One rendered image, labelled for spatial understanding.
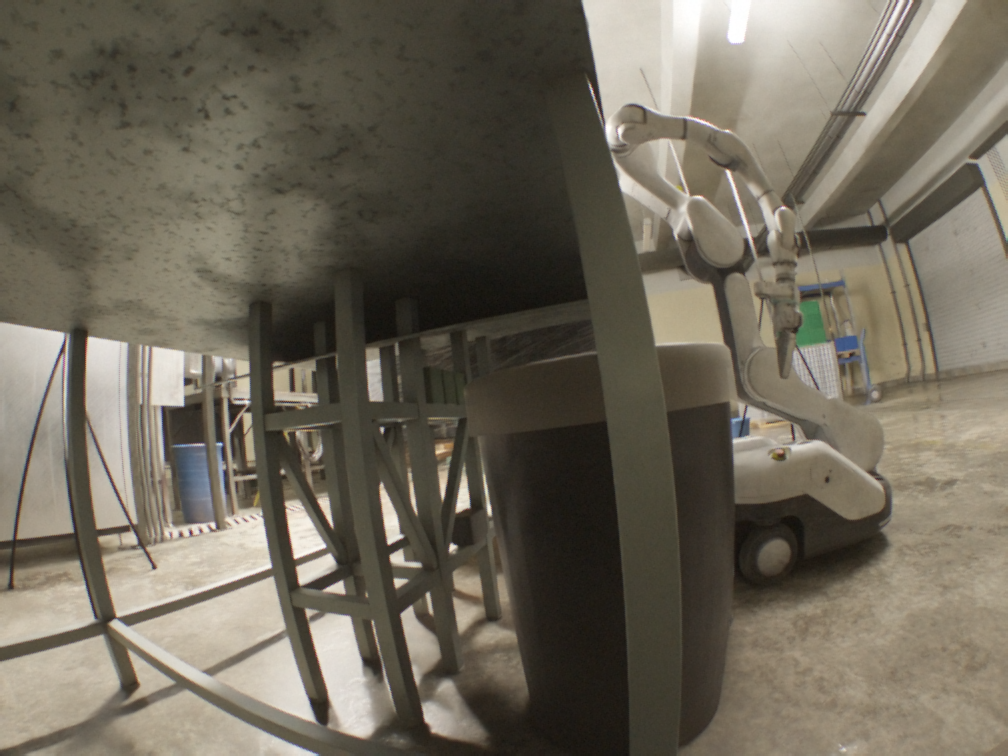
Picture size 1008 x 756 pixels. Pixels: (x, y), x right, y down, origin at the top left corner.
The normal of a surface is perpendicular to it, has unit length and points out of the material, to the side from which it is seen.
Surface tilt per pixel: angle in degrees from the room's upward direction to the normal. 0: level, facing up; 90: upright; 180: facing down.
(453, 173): 180
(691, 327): 90
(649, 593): 90
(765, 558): 90
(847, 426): 90
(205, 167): 180
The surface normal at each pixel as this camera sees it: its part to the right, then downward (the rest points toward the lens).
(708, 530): 0.44, -0.10
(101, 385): 0.95, -0.15
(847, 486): -0.17, -0.10
